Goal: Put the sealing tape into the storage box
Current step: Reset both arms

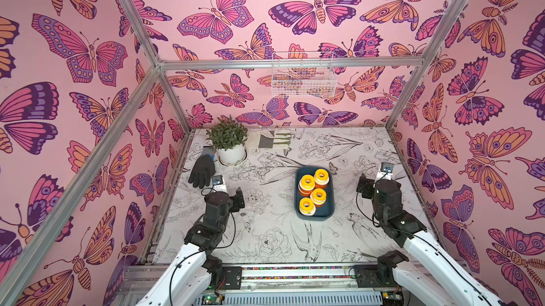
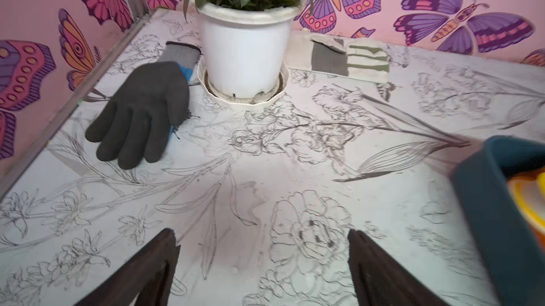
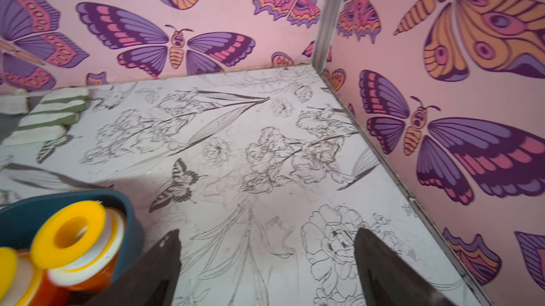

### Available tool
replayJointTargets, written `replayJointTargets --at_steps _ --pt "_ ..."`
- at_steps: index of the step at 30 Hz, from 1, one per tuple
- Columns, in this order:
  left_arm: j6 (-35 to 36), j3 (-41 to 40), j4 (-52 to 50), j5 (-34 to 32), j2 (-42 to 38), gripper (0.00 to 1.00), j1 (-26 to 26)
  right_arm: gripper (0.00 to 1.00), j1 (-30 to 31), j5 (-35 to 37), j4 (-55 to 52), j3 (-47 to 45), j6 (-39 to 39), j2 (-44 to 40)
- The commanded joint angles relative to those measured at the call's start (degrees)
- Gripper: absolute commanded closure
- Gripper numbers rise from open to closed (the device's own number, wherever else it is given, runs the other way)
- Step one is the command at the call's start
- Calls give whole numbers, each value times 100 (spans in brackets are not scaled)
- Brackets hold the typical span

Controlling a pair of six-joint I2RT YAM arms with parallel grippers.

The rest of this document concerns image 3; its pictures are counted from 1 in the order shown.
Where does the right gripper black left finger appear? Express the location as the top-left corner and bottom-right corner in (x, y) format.
(87, 229), (182, 306)

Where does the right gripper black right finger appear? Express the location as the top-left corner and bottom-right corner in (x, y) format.
(354, 228), (454, 306)

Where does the small yellow white tape roll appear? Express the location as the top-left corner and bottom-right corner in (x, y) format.
(1, 247), (43, 305)

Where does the teal plastic storage box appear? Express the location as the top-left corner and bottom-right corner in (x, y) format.
(1, 189), (145, 281)

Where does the white orange tape roll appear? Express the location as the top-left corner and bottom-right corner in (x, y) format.
(27, 278), (71, 306)

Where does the folded green white cloth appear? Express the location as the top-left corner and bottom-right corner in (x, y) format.
(1, 87), (89, 146)

